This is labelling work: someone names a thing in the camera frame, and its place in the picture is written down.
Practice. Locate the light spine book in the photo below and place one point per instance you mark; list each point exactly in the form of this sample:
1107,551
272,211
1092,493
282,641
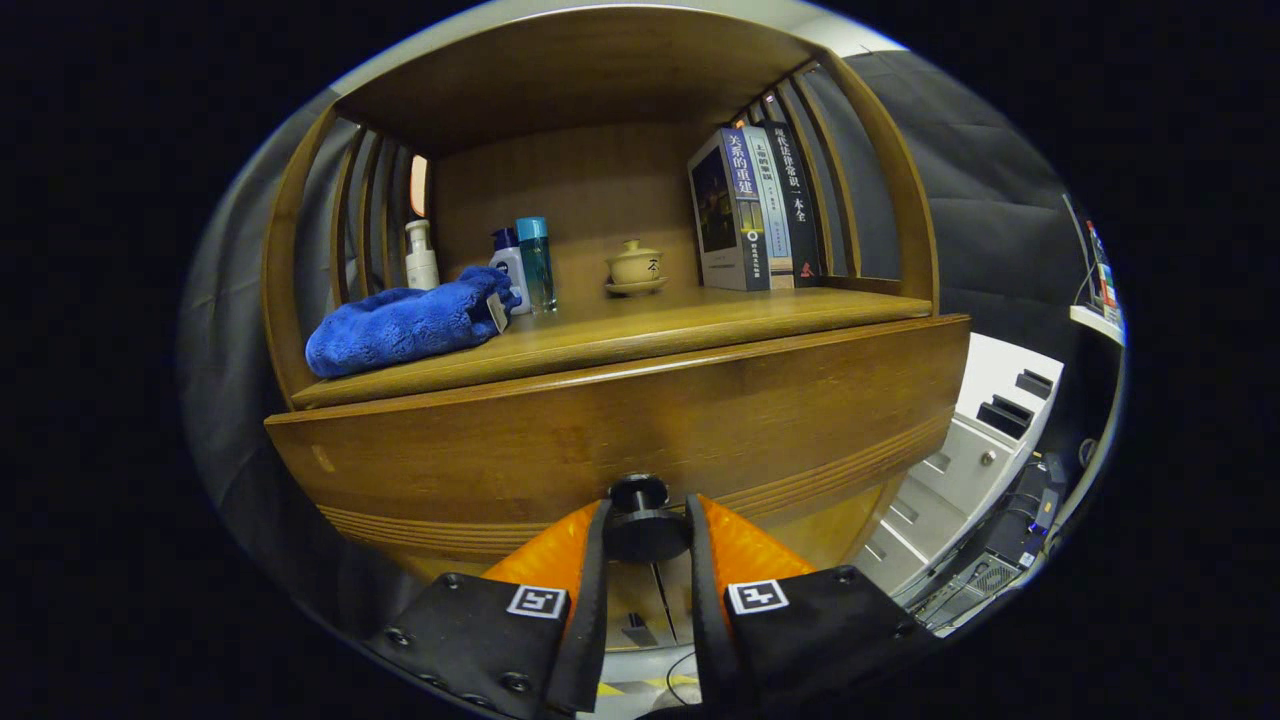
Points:
775,220

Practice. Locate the teal bottle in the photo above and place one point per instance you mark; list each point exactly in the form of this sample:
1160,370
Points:
537,265

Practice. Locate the dark computer case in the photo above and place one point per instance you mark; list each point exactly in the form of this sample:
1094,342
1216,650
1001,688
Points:
975,585

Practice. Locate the wooden cabinet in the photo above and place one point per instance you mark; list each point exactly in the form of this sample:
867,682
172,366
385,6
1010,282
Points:
580,80

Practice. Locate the black spine book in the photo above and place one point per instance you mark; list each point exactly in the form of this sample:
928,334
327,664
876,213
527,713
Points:
800,210

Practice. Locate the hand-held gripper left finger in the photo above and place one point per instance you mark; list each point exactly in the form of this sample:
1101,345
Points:
585,620

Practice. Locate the white and blue lotion bottle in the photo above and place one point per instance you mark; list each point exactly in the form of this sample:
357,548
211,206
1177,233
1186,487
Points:
512,265

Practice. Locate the beige lidded tea cup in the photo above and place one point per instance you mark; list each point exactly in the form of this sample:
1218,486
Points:
634,268

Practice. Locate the white drawer unit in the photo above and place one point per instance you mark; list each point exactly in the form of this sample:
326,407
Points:
990,380

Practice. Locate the white round table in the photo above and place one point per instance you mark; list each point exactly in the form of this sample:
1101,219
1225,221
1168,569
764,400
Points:
1095,322

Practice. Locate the white pump bottle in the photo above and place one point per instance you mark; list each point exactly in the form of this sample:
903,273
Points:
422,268

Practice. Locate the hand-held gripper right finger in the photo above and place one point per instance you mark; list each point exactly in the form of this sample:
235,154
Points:
708,620

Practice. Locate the blue towel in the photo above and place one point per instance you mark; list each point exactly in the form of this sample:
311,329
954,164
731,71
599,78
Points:
400,325

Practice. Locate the wooden countertop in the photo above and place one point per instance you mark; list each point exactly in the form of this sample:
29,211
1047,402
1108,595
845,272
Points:
650,325

